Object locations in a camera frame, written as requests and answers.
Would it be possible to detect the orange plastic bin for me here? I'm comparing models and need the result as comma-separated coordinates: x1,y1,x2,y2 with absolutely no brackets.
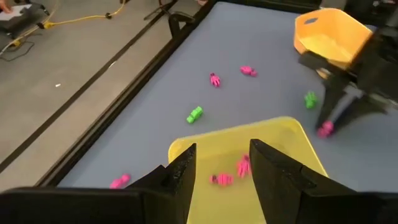
294,7,374,71

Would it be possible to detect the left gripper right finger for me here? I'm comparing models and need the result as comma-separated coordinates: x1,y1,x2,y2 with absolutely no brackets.
249,139,355,224

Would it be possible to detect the white paper sheet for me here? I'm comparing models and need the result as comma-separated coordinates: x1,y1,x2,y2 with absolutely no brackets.
0,3,32,22

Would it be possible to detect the black floor stand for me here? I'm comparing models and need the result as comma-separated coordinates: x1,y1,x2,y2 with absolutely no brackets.
143,0,178,21

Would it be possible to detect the person's hand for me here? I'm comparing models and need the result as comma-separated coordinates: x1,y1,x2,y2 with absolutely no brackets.
0,0,14,14

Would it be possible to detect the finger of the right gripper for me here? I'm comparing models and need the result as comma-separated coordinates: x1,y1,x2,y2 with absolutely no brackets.
316,77,346,128
334,96,389,128

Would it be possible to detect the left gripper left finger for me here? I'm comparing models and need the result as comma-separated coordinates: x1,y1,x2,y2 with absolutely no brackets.
127,142,198,224

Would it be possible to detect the green skeleton figure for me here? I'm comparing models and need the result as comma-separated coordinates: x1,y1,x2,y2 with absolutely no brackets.
303,90,318,110
185,106,205,124

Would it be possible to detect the black aluminium table frame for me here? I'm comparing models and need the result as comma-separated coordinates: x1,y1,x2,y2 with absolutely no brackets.
34,0,323,189

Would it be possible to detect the yellow floor cable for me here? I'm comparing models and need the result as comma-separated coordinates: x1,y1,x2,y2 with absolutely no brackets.
9,0,127,47

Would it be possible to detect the grey case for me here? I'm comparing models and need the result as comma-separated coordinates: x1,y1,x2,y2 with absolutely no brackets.
0,2,50,34

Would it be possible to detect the yellow plastic tray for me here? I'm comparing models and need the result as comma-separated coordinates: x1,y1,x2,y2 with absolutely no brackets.
167,116,329,224

